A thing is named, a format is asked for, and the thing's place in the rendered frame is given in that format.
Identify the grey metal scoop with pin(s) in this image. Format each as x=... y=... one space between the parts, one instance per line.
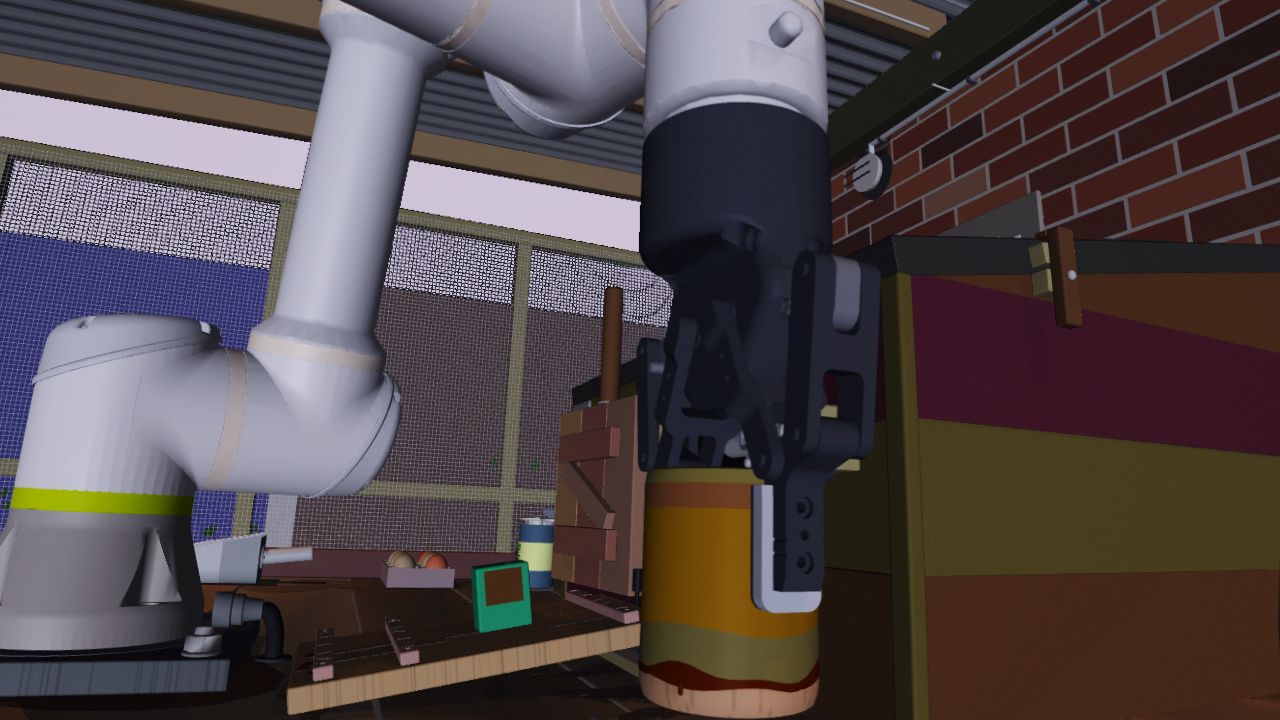
x=230 y=560

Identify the yellow and orange grit pot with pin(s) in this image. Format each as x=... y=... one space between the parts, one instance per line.
x=700 y=560

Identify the olive framed mesh screen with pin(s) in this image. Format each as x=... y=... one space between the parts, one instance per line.
x=450 y=400

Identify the brown wooden turn latch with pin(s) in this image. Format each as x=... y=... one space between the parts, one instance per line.
x=1062 y=280

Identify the wooden ramp with battens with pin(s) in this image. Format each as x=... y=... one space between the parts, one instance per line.
x=450 y=662

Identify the striped wooden bantam house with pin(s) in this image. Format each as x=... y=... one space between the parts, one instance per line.
x=1080 y=520

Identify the pink shallow tray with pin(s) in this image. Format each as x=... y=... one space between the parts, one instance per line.
x=415 y=577

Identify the green square box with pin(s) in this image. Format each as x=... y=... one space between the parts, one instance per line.
x=502 y=597

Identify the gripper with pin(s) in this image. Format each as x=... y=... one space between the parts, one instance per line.
x=735 y=190

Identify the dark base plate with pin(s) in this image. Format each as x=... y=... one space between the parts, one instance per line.
x=110 y=675

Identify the brown wooden pole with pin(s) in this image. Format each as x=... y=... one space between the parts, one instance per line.
x=611 y=345

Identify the wooden battened door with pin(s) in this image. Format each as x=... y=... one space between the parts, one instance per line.
x=600 y=500

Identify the orange ball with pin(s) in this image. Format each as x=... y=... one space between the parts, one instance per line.
x=432 y=560

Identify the grey wall conduit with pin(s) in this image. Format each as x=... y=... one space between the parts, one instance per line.
x=960 y=82

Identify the grey round wall fitting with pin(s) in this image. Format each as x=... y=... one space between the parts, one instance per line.
x=870 y=172

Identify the black bent pipe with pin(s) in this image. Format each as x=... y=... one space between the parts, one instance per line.
x=245 y=612

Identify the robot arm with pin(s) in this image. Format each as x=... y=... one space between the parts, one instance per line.
x=330 y=200

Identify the beige ball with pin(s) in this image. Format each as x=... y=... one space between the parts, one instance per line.
x=401 y=560

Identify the blue and yellow tin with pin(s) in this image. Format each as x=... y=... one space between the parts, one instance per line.
x=537 y=555

